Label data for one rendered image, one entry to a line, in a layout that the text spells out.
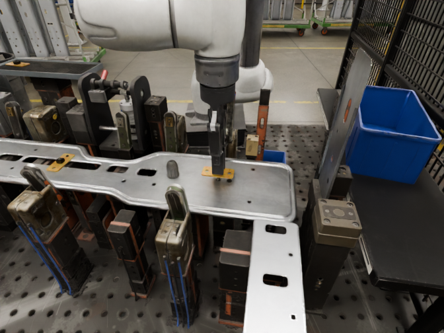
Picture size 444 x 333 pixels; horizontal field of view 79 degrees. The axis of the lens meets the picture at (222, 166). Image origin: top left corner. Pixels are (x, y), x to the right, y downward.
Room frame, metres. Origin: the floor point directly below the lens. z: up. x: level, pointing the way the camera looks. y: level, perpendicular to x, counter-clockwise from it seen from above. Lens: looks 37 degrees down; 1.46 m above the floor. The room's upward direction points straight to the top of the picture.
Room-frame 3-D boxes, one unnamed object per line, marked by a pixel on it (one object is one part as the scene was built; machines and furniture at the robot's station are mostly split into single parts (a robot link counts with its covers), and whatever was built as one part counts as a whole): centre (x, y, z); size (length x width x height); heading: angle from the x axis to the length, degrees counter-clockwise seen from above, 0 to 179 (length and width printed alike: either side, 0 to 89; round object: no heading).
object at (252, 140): (0.66, -0.09, 0.88); 0.04 x 0.04 x 0.36; 80
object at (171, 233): (0.36, 0.10, 0.87); 0.12 x 0.09 x 0.35; 170
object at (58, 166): (0.63, 0.47, 1.01); 0.08 x 0.04 x 0.01; 170
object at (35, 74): (1.00, 0.64, 1.16); 0.37 x 0.14 x 0.02; 80
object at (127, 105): (0.81, 0.34, 0.94); 0.18 x 0.13 x 0.49; 80
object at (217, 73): (0.55, 0.01, 1.30); 0.09 x 0.09 x 0.06
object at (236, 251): (0.35, -0.03, 0.84); 0.11 x 0.10 x 0.28; 170
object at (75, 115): (0.83, 0.47, 0.89); 0.13 x 0.11 x 0.38; 170
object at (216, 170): (0.54, 0.01, 1.06); 0.03 x 0.01 x 0.07; 80
